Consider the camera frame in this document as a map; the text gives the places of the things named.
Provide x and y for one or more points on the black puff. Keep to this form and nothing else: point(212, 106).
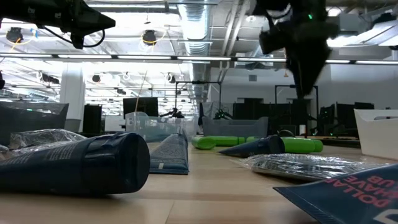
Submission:
point(311, 166)
point(43, 137)

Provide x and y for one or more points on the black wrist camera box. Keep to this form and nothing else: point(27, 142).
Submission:
point(77, 40)

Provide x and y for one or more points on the long ceiling light strip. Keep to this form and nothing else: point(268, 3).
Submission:
point(84, 56)

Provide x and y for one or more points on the black cabinet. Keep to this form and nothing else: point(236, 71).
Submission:
point(92, 119)

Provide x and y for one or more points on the dark blue tube red print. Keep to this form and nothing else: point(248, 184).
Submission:
point(348, 199)

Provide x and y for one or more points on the white plastic bin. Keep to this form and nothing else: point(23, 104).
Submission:
point(376, 137)

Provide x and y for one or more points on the dark grey plastic bin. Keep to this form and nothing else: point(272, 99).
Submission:
point(31, 119)

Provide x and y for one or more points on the smoky grey translucent bin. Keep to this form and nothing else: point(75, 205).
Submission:
point(234, 127)

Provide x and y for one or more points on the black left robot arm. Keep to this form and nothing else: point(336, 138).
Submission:
point(15, 11)

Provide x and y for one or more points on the white pillar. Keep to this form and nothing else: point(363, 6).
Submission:
point(72, 99)

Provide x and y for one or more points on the round silver ventilation duct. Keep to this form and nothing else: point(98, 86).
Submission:
point(196, 28)

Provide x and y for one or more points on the green travel bottle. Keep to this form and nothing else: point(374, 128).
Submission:
point(318, 145)
point(203, 143)
point(298, 145)
point(227, 141)

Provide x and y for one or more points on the black background monitor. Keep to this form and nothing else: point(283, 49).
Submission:
point(146, 107)

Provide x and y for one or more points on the black background robot arm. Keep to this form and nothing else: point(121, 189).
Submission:
point(174, 113)

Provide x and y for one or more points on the clear plastic bin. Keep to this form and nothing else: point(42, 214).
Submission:
point(161, 124)

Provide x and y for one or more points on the dark background monitors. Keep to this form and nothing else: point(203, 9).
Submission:
point(345, 115)

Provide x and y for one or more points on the person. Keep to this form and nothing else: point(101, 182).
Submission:
point(1, 81)

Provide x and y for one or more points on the background robot arm green light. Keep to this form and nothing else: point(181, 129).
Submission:
point(222, 114)

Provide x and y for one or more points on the black ceiling fixture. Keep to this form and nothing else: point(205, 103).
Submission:
point(149, 36)
point(14, 34)

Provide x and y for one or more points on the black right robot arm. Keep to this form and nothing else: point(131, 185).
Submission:
point(298, 7)

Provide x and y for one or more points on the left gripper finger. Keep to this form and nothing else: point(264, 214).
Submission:
point(96, 20)

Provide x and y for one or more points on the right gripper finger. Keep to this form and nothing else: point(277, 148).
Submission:
point(312, 71)
point(295, 71)

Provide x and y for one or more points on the black background frame rig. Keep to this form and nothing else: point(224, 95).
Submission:
point(281, 86)
point(199, 82)

